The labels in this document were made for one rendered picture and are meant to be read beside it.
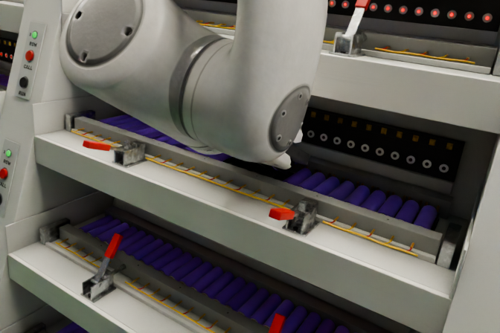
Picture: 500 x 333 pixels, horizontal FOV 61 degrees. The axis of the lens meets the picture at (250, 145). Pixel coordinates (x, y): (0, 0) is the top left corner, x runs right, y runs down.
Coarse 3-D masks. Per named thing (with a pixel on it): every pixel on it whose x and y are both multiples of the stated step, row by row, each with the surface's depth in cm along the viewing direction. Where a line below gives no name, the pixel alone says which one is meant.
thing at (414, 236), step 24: (96, 120) 68; (120, 144) 64; (168, 144) 61; (192, 168) 56; (216, 168) 55; (240, 168) 55; (240, 192) 52; (264, 192) 52; (288, 192) 50; (312, 192) 50; (336, 216) 47; (360, 216) 46; (384, 216) 46; (408, 240) 44; (432, 240) 42
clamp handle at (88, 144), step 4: (84, 140) 52; (88, 140) 53; (84, 144) 52; (88, 144) 52; (92, 144) 52; (96, 144) 53; (100, 144) 53; (104, 144) 54; (124, 144) 58; (128, 144) 58; (88, 148) 52; (92, 148) 52; (96, 148) 53; (100, 148) 54; (104, 148) 54; (108, 148) 55; (112, 148) 55; (116, 148) 56; (120, 148) 57; (124, 148) 58; (128, 148) 58
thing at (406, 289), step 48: (48, 144) 64; (144, 192) 55; (192, 192) 52; (480, 192) 48; (240, 240) 48; (288, 240) 45; (336, 240) 45; (336, 288) 43; (384, 288) 40; (432, 288) 38
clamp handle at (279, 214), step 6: (300, 204) 45; (306, 204) 45; (270, 210) 40; (276, 210) 40; (282, 210) 41; (288, 210) 42; (294, 210) 44; (300, 210) 46; (270, 216) 40; (276, 216) 39; (282, 216) 40; (288, 216) 41; (294, 216) 43
